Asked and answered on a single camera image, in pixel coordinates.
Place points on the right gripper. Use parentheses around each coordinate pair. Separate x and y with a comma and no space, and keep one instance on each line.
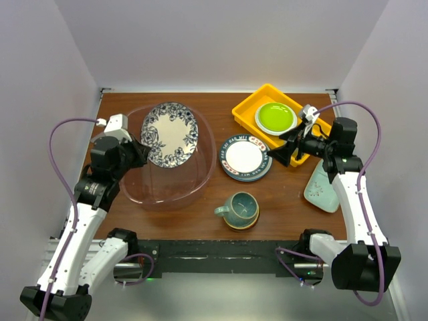
(283,154)

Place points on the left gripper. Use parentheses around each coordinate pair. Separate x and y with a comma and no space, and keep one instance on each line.
(140,151)

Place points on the blue floral plate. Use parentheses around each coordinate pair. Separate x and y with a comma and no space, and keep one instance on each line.
(171,131)

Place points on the green rimmed lettered plate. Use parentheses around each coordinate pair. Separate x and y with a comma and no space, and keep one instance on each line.
(244,153)

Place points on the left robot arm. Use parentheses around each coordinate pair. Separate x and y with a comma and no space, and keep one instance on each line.
(65,289)

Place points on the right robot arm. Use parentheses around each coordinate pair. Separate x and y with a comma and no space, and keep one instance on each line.
(366,262)

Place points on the clear plastic bin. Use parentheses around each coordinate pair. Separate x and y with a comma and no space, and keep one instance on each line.
(160,189)

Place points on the pale blue rimmed plate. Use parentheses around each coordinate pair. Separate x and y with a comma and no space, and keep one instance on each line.
(259,125)

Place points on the lime green plate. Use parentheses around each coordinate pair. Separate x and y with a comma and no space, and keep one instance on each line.
(275,117)

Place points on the watermelon pattern plate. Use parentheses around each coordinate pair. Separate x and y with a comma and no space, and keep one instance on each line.
(249,176)

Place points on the yellow plastic tray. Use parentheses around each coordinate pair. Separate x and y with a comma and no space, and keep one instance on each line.
(244,112)

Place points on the pale green rectangular dish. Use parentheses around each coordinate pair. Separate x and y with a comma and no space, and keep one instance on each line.
(319,192)

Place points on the teal glazed mug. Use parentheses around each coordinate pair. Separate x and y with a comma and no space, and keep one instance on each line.
(239,209)

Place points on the yellow rimmed dark bowl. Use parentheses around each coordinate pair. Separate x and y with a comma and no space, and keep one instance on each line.
(242,225)

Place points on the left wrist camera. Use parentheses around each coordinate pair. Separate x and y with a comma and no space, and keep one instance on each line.
(116,126)

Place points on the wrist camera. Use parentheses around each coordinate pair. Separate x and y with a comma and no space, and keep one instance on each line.
(116,126)
(308,114)

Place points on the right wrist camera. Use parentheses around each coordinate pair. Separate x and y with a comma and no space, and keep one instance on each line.
(308,114)

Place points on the aluminium frame rail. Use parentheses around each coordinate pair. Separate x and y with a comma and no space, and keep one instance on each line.
(47,256)

